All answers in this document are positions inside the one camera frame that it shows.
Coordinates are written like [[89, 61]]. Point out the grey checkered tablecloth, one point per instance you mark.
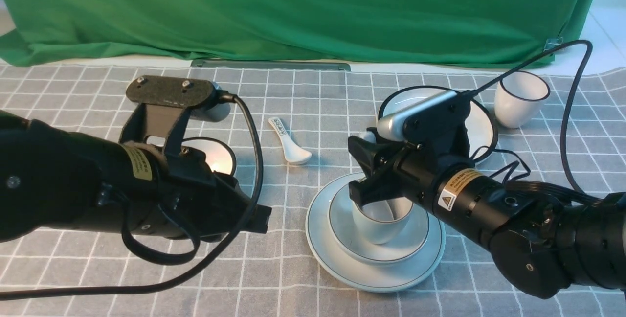
[[275, 275]]

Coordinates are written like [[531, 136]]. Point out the white bowl with black rim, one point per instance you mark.
[[218, 156]]

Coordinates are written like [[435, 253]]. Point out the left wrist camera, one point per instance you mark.
[[165, 105]]

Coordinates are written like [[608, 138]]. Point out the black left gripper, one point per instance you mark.
[[202, 204]]

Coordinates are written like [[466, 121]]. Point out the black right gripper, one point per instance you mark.
[[397, 169]]

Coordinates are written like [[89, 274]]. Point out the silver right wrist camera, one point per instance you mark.
[[438, 121]]

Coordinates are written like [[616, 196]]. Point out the green backdrop cloth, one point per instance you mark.
[[466, 33]]

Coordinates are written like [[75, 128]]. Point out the white ceramic spoon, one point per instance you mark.
[[293, 154]]

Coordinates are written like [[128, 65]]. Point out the metal backdrop clip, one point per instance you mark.
[[555, 42]]

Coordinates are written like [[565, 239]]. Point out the white cup with black rim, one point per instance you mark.
[[519, 97]]

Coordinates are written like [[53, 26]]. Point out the light blue ceramic bowl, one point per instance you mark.
[[403, 246]]

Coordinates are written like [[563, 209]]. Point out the grey metal bar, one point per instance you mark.
[[294, 65]]

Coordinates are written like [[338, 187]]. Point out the large light blue plate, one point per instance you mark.
[[377, 278]]

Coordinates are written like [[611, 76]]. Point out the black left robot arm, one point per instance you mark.
[[146, 184]]

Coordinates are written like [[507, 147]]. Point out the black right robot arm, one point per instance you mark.
[[541, 242]]

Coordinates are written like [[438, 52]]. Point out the light blue ceramic cup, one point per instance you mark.
[[381, 221]]

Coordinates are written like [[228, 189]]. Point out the cartoon plate with black rim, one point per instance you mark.
[[481, 126]]

